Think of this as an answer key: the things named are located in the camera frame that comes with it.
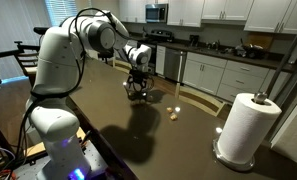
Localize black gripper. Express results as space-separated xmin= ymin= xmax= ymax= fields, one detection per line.
xmin=129 ymin=68 xmax=150 ymax=96

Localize blue lit robot base table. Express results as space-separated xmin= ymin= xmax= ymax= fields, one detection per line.
xmin=0 ymin=141 xmax=111 ymax=180

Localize cream wooden chair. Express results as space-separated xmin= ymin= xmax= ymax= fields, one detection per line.
xmin=174 ymin=83 xmax=226 ymax=117
xmin=111 ymin=55 xmax=137 ymax=75

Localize stainless steel dishwasher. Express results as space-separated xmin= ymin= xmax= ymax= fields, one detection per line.
xmin=163 ymin=48 xmax=188 ymax=83

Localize black kitchen stove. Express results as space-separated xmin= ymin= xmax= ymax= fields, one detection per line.
xmin=139 ymin=29 xmax=176 ymax=76

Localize black coffee maker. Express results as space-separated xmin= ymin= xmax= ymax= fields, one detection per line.
xmin=188 ymin=34 xmax=201 ymax=48

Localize stainless steel microwave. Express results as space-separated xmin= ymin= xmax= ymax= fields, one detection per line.
xmin=144 ymin=3 xmax=169 ymax=24

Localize dark kitchen countertop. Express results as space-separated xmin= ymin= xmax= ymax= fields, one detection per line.
xmin=127 ymin=32 xmax=297 ymax=74

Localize white lower cabinets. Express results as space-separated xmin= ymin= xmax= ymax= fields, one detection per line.
xmin=154 ymin=44 xmax=297 ymax=103

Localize white cabinets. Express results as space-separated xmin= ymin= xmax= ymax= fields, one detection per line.
xmin=118 ymin=0 xmax=297 ymax=36
xmin=154 ymin=44 xmax=297 ymax=103

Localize white window blinds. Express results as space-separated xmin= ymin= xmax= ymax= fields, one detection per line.
xmin=43 ymin=0 xmax=78 ymax=28

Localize dark wooden chair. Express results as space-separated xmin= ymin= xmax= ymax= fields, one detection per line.
xmin=13 ymin=26 xmax=51 ymax=88

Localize white paper towel roll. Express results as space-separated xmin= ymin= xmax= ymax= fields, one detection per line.
xmin=217 ymin=92 xmax=283 ymax=165

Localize white upper cabinets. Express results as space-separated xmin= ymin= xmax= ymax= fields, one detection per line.
xmin=118 ymin=0 xmax=297 ymax=36

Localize dark cooking pot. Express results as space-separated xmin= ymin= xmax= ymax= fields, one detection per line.
xmin=234 ymin=38 xmax=266 ymax=60

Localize wooden cutting board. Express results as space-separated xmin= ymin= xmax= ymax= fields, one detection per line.
xmin=247 ymin=32 xmax=275 ymax=52

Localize grey diagonal metal pole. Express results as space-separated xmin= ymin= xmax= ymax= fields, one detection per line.
xmin=263 ymin=18 xmax=297 ymax=99

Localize black wire mesh trash can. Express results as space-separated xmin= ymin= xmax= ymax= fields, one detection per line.
xmin=122 ymin=71 xmax=156 ymax=103

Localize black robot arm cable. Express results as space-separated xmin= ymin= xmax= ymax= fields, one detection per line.
xmin=16 ymin=7 xmax=136 ymax=168

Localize orange cable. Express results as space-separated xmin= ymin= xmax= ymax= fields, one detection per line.
xmin=0 ymin=168 xmax=18 ymax=180

